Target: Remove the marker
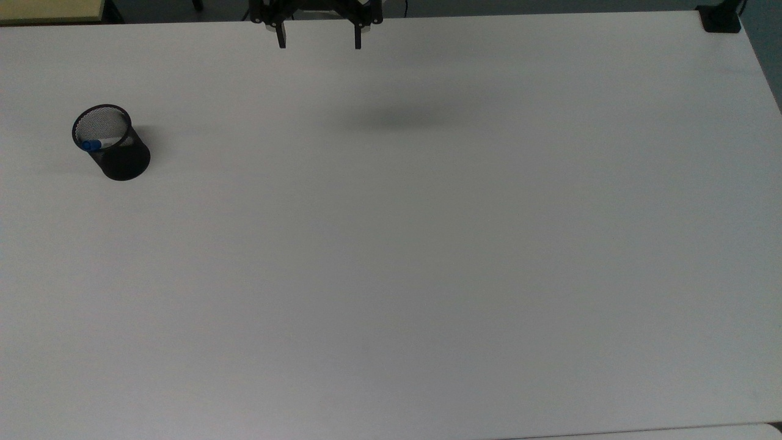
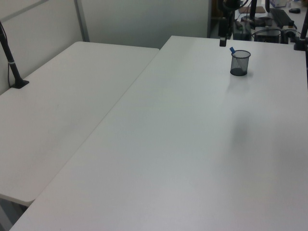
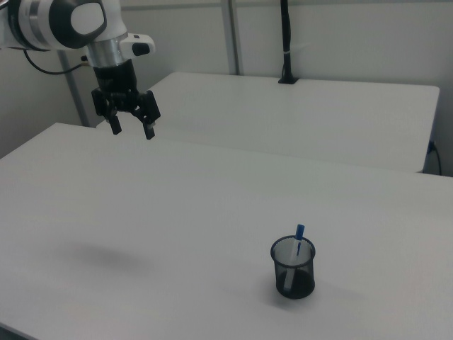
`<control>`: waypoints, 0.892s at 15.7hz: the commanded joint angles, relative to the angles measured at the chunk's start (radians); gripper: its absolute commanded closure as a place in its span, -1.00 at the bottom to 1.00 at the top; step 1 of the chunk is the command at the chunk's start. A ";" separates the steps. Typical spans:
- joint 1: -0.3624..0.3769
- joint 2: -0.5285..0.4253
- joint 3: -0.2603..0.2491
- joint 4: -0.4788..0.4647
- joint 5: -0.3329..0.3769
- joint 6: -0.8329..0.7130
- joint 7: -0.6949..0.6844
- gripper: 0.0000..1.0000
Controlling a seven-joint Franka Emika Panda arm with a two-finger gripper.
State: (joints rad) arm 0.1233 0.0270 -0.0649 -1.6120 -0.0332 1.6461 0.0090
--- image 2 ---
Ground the black camera stand pole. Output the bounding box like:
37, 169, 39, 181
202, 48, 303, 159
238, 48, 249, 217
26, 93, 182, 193
0, 20, 30, 90

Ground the grey partition post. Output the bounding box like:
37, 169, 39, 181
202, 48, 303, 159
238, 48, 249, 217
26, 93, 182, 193
73, 0, 90, 43

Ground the white and blue box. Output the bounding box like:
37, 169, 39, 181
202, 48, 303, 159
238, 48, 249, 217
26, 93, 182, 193
269, 0, 290, 8

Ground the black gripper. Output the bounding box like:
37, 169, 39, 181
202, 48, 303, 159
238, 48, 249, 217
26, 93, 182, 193
218, 16, 228, 47

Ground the black clamped camera stand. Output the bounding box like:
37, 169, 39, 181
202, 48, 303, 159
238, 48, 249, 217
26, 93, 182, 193
293, 14, 308, 51

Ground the white emergency stop box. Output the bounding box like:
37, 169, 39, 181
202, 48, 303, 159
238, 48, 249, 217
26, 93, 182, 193
282, 20, 299, 44

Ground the black mesh pen cup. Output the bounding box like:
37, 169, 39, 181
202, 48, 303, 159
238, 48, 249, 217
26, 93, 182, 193
230, 50, 251, 77

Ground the brown board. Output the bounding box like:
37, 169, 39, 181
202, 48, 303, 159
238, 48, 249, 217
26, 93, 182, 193
237, 6, 265, 15

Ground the black monitor pole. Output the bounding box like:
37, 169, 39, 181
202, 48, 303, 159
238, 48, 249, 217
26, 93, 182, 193
249, 0, 258, 20

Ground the black electronics box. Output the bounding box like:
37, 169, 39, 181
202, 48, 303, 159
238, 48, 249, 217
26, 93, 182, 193
254, 26, 282, 43

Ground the white marker with blue cap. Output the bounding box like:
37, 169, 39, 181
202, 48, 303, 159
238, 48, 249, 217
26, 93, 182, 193
229, 46, 243, 70

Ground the black keyboard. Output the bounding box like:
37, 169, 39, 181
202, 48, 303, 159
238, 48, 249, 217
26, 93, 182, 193
269, 8, 294, 27

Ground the grey control box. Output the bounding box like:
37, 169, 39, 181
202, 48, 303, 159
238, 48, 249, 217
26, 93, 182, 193
231, 21, 253, 40

